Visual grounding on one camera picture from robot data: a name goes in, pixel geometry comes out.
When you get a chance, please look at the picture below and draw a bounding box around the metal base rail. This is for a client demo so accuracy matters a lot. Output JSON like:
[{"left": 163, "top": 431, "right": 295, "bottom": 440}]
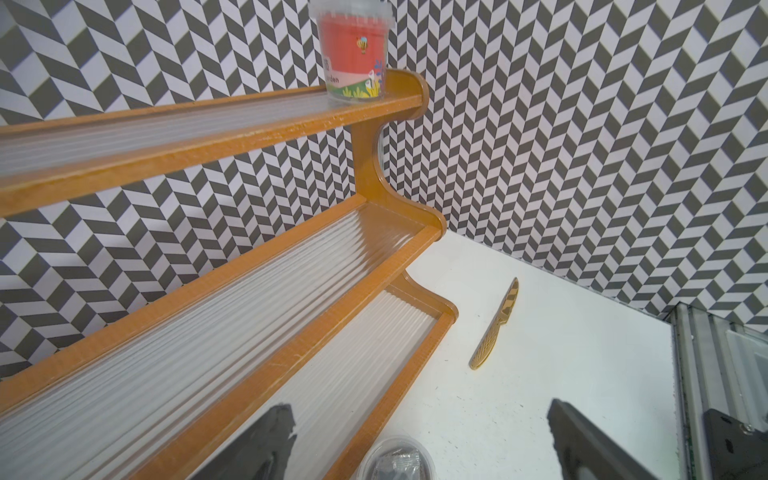
[{"left": 666, "top": 303, "right": 767, "bottom": 479}]

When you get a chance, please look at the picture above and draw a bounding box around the orange three-tier wooden shelf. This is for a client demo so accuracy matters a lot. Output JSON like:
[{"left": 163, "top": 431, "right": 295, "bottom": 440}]
[{"left": 1, "top": 69, "right": 458, "bottom": 479}]

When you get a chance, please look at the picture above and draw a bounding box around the red seed container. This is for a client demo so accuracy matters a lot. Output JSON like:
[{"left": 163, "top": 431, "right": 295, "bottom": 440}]
[{"left": 309, "top": 0, "right": 394, "bottom": 102}]

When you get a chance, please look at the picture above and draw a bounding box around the golden patterned knife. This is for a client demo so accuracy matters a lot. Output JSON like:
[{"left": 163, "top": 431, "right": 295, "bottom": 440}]
[{"left": 469, "top": 278, "right": 520, "bottom": 370}]

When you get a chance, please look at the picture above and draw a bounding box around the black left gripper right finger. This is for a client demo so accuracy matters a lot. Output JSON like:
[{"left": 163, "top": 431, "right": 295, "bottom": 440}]
[{"left": 547, "top": 399, "right": 655, "bottom": 479}]

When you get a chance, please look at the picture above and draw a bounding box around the orange seed container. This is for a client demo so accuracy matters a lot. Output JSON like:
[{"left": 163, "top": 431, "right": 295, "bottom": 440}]
[{"left": 356, "top": 436, "right": 437, "bottom": 480}]

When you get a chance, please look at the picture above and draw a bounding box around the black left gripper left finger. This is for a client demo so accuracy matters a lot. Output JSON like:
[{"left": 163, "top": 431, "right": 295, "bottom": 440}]
[{"left": 192, "top": 404, "right": 297, "bottom": 479}]

